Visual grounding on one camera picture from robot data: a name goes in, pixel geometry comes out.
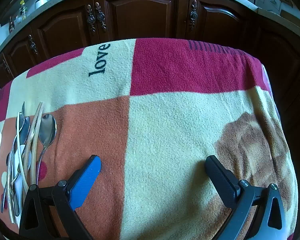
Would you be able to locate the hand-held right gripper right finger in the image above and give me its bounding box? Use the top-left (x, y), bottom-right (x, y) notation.
top-left (205, 155), bottom-right (288, 240)

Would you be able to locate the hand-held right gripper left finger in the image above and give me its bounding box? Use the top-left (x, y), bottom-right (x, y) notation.
top-left (19, 154), bottom-right (102, 240)

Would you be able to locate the large metal spoon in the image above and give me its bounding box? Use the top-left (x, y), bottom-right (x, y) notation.
top-left (36, 114), bottom-right (57, 183)

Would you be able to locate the wooden chopstick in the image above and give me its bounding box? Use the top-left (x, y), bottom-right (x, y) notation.
top-left (31, 104), bottom-right (44, 186)
top-left (22, 102), bottom-right (44, 173)

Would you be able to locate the printed patchwork blanket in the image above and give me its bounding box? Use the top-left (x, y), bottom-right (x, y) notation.
top-left (0, 38), bottom-right (298, 240)

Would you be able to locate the metal table knife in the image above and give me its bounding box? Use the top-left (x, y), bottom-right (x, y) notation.
top-left (0, 180), bottom-right (19, 224)

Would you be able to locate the brown wooden cabinet door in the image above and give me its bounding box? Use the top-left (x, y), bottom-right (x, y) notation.
top-left (2, 26), bottom-right (40, 73)
top-left (189, 0), bottom-right (259, 45)
top-left (255, 12), bottom-right (300, 115)
top-left (0, 52), bottom-right (15, 88)
top-left (93, 0), bottom-right (190, 44)
top-left (32, 0), bottom-right (94, 55)

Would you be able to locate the yellow capped bottle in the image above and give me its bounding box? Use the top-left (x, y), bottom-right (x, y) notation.
top-left (19, 0), bottom-right (28, 20)

